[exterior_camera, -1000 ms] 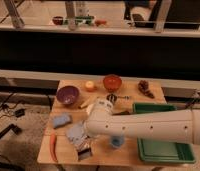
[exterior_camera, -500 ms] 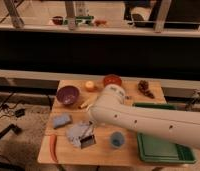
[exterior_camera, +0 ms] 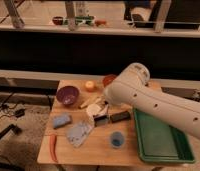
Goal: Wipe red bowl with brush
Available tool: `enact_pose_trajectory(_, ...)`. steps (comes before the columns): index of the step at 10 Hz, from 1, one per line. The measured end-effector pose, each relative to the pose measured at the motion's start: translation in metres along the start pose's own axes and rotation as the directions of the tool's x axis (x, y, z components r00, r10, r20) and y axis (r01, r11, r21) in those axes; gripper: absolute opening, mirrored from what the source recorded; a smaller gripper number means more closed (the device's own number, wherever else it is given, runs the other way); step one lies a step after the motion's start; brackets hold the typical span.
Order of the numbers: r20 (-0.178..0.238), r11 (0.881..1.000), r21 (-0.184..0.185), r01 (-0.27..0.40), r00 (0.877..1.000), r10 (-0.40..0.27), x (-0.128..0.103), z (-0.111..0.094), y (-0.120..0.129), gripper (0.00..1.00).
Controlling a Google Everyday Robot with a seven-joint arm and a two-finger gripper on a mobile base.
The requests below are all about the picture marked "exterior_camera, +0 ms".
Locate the black handled brush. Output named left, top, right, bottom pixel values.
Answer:
left=94, top=115, right=109, bottom=127

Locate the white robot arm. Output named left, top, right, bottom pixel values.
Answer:
left=103, top=63, right=200, bottom=140

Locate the purple bowl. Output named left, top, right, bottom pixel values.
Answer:
left=56, top=86, right=79, bottom=106

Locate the dark red background bowl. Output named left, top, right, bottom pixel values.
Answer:
left=52, top=16, right=63, bottom=25

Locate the white cup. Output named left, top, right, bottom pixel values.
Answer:
left=86, top=104, right=101, bottom=123

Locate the black rectangular block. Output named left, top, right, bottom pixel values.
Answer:
left=110, top=111, right=131, bottom=123

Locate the wooden stick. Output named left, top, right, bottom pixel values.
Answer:
left=78, top=96, right=101, bottom=109

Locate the blue plastic cup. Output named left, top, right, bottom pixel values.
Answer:
left=109, top=131, right=125, bottom=149

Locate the orange round fruit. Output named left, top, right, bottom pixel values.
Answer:
left=85, top=81, right=96, bottom=92

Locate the light blue cloth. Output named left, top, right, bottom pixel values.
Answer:
left=66, top=121, right=93, bottom=148

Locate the blue sponge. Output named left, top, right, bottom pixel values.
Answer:
left=53, top=114, right=72, bottom=129

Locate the orange carrot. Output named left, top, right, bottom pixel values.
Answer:
left=49, top=134, right=58, bottom=163

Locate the green plastic tray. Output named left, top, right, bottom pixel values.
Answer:
left=133, top=109, right=195, bottom=164

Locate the black device on floor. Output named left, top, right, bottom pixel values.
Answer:
left=14, top=109, right=25, bottom=118

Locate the orange background object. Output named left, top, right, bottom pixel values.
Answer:
left=94, top=20, right=107, bottom=27

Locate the black floor bar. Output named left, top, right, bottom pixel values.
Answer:
left=0, top=124, right=22, bottom=140

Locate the green background object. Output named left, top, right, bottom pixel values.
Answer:
left=74, top=16, right=95, bottom=25

